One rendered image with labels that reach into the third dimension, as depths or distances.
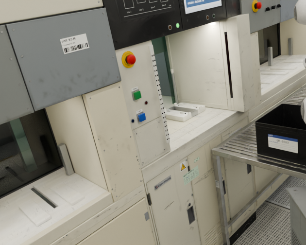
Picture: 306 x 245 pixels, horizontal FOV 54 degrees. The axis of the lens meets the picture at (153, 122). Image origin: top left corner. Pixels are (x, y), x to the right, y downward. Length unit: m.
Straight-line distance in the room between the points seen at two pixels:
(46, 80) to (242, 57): 1.10
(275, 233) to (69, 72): 1.72
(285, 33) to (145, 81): 2.13
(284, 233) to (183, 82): 1.20
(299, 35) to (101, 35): 2.31
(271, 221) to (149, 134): 1.30
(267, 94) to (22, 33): 1.60
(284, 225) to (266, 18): 1.37
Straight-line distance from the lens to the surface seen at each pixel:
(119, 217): 1.37
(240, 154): 1.60
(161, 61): 2.31
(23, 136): 1.55
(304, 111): 1.08
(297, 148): 1.48
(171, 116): 1.86
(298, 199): 1.30
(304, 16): 1.26
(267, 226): 2.34
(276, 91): 2.28
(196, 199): 1.73
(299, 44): 3.20
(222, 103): 1.91
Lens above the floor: 1.53
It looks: 20 degrees down
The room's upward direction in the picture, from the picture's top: 11 degrees counter-clockwise
